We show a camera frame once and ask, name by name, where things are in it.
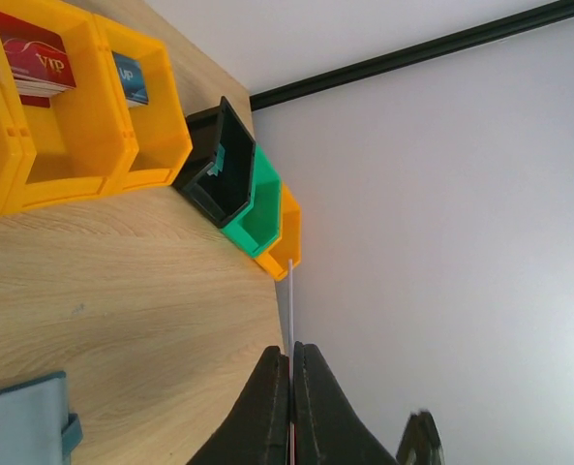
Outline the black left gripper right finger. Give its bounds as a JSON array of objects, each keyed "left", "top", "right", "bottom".
[{"left": 293, "top": 342, "right": 397, "bottom": 464}]

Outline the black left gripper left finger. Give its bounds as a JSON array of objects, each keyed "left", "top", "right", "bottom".
[{"left": 189, "top": 346, "right": 289, "bottom": 465}]

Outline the blue card holder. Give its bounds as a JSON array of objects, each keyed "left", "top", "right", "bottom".
[{"left": 0, "top": 371, "right": 83, "bottom": 464}]

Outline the teal card stack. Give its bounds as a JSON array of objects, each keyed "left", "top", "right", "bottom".
[{"left": 207, "top": 144, "right": 226, "bottom": 176}]

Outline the blue card stack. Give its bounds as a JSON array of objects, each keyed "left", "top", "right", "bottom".
[{"left": 112, "top": 52, "right": 149, "bottom": 108}]

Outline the red card stack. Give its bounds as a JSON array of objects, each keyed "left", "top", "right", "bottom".
[{"left": 0, "top": 12, "right": 76, "bottom": 100}]

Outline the yellow bin right group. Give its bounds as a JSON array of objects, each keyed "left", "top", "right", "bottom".
[{"left": 255, "top": 183, "right": 302, "bottom": 281}]

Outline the green plastic bin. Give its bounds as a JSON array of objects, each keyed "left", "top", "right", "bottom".
[{"left": 222, "top": 144, "right": 282, "bottom": 258}]

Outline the black plastic bin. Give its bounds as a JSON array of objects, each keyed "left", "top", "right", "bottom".
[{"left": 172, "top": 96, "right": 256, "bottom": 229}]

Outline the black corner frame post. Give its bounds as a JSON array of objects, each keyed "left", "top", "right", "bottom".
[{"left": 250, "top": 1, "right": 574, "bottom": 111}]

